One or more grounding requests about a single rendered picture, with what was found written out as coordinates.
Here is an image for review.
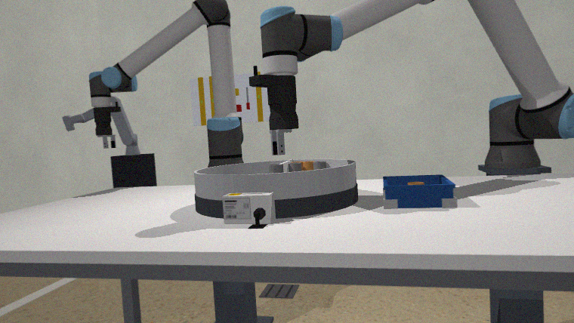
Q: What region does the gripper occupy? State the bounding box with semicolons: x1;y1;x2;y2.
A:
266;75;301;155
95;106;120;137

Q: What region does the grey turntable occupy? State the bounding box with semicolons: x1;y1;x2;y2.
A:
193;156;360;220

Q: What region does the blue crate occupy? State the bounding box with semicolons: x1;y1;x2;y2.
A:
383;174;457;208

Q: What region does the jointed stand on black box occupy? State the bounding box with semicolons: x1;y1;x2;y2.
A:
60;92;159;189

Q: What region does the white control box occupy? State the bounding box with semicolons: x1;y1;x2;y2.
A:
221;191;277;229

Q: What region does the dark floor grate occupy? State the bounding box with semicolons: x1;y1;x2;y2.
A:
259;284;300;300

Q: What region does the white wall board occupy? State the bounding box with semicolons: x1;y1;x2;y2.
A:
197;69;286;125

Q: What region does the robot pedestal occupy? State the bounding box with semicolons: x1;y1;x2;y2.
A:
213;281;258;323

